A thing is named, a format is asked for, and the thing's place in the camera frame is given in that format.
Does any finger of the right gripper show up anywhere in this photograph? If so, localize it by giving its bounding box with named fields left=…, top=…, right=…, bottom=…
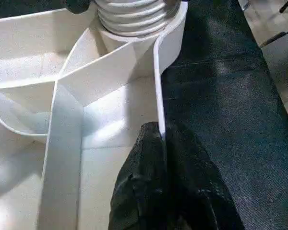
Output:
left=64, top=0, right=94, bottom=14
left=166, top=0, right=183, bottom=16

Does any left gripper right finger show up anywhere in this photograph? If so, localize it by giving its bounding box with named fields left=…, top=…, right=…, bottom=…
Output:
left=164, top=124, right=245, bottom=230

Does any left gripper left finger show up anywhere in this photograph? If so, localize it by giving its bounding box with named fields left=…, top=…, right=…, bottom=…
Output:
left=108, top=121, right=170, bottom=230

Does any white plastic table leg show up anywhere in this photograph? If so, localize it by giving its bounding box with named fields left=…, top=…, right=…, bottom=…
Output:
left=96, top=0, right=178, bottom=36

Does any white plastic table top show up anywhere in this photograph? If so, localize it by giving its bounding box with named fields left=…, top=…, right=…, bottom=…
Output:
left=0, top=0, right=189, bottom=230

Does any black table mat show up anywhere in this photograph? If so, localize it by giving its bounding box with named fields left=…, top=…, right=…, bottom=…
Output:
left=0, top=0, right=288, bottom=230

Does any black metal table leg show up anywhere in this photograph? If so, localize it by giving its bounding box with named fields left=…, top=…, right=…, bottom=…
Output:
left=259, top=30, right=288, bottom=47

